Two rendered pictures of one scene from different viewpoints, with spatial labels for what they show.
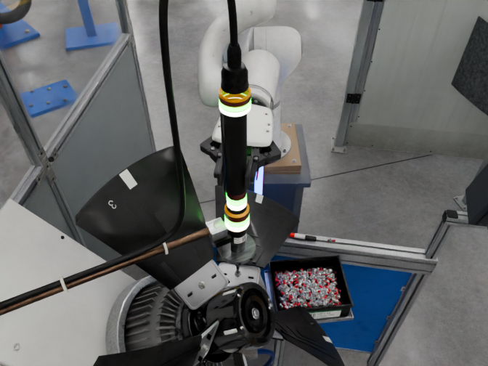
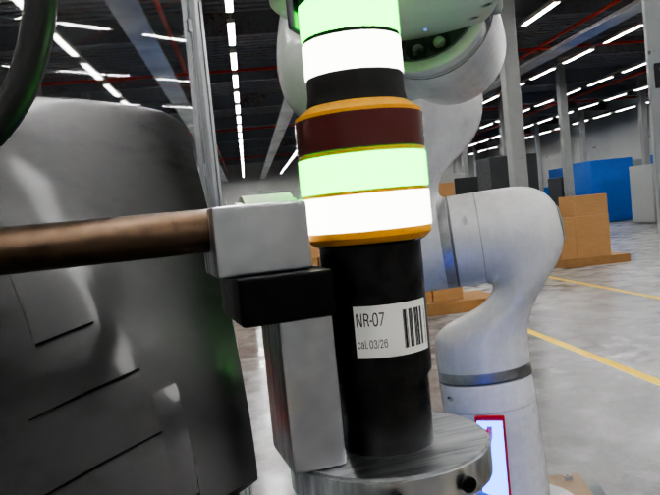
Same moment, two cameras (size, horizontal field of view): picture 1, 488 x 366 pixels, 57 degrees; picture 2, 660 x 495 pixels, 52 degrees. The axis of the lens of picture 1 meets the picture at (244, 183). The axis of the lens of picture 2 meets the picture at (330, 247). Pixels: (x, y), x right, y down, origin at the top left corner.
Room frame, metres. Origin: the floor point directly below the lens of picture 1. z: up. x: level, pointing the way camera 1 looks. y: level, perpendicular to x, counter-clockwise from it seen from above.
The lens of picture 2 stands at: (0.26, -0.01, 1.38)
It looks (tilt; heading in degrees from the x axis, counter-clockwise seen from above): 3 degrees down; 9
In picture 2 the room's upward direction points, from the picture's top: 6 degrees counter-clockwise
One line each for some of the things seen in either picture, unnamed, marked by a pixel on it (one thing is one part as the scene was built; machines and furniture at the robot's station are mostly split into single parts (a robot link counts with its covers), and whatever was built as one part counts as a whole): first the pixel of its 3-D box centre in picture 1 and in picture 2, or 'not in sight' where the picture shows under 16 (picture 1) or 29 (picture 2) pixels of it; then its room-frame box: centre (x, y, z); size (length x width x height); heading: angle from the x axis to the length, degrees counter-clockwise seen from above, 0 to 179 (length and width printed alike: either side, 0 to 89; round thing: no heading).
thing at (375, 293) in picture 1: (281, 301); not in sight; (0.84, -0.14, 0.45); 0.82 x 0.02 x 0.66; 81
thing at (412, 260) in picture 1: (287, 244); not in sight; (0.84, -0.14, 0.82); 0.90 x 0.04 x 0.08; 81
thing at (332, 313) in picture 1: (307, 288); not in sight; (0.66, -0.18, 0.85); 0.22 x 0.17 x 0.07; 96
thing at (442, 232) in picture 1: (440, 235); not in sight; (0.77, -0.57, 0.96); 0.03 x 0.03 x 0.20; 81
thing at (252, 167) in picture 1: (257, 169); not in sight; (0.51, -0.02, 1.49); 0.07 x 0.03 x 0.03; 171
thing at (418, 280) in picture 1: (392, 324); not in sight; (0.77, -0.57, 0.39); 0.04 x 0.04 x 0.78; 81
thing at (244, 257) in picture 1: (232, 236); (351, 339); (0.49, 0.02, 1.33); 0.09 x 0.07 x 0.10; 116
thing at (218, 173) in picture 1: (215, 164); not in sight; (0.52, 0.05, 1.49); 0.07 x 0.03 x 0.03; 171
